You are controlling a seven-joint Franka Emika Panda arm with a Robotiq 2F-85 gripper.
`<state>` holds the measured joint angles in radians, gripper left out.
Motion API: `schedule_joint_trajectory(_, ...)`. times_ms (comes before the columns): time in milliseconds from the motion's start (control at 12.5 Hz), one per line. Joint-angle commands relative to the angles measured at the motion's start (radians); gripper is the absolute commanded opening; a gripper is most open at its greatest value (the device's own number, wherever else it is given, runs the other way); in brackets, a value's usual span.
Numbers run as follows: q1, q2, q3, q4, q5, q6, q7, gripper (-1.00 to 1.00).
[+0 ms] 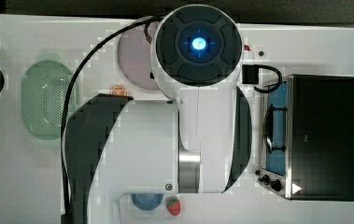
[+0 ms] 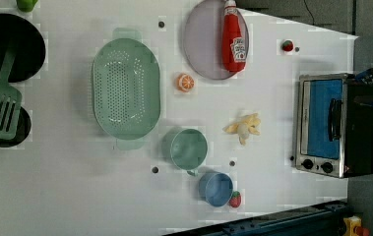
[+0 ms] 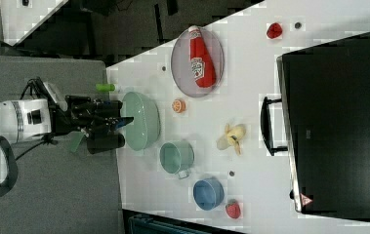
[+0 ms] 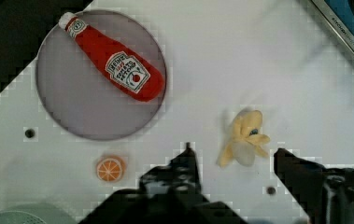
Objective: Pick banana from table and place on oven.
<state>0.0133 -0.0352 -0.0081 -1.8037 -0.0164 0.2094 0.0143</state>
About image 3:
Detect grey round plate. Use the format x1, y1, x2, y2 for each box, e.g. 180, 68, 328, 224
171, 28, 225, 98

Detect green spatula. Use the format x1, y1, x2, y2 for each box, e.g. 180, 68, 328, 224
69, 132, 85, 153

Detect orange slice toy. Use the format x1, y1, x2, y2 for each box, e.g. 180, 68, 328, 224
172, 98, 186, 113

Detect green mug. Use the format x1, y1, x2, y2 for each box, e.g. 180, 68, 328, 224
159, 140, 194, 179

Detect blue metal frame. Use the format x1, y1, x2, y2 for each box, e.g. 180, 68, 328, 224
127, 214, 238, 234

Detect green colander bowl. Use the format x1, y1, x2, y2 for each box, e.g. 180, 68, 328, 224
122, 92, 160, 151

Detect red ketchup bottle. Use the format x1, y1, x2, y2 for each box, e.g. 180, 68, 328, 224
188, 25, 217, 88

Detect blue mug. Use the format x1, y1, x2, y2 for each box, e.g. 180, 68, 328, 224
192, 177, 225, 211

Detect green toy cylinder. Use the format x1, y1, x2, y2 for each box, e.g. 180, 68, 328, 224
96, 84, 115, 92

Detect black toaster oven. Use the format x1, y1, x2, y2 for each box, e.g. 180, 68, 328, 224
261, 32, 370, 222

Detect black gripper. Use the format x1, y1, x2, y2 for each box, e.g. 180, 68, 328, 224
48, 96, 134, 137

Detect red strawberry toy far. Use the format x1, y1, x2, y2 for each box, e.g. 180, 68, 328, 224
267, 22, 283, 39

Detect red strawberry toy near mug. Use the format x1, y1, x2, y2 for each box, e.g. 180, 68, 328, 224
226, 200, 241, 219

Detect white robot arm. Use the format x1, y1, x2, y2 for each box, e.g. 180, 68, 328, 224
0, 96, 134, 143

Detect peeled toy banana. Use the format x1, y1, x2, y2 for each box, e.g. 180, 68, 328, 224
217, 124, 246, 156

